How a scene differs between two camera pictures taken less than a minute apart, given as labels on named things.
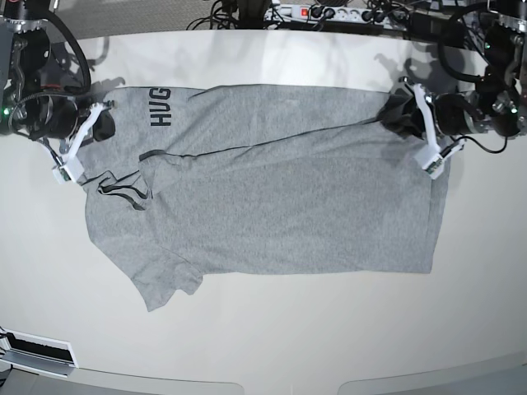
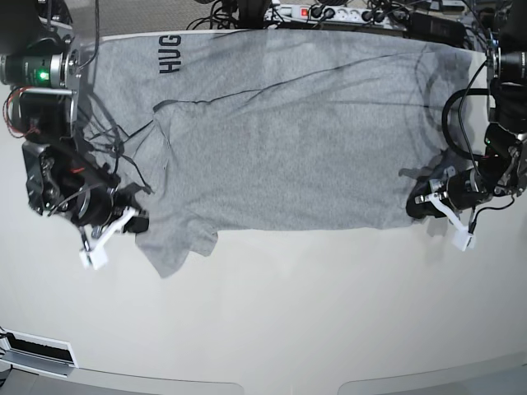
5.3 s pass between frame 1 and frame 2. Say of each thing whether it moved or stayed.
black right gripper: moved
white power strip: stayed
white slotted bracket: stayed
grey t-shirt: moved
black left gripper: moved
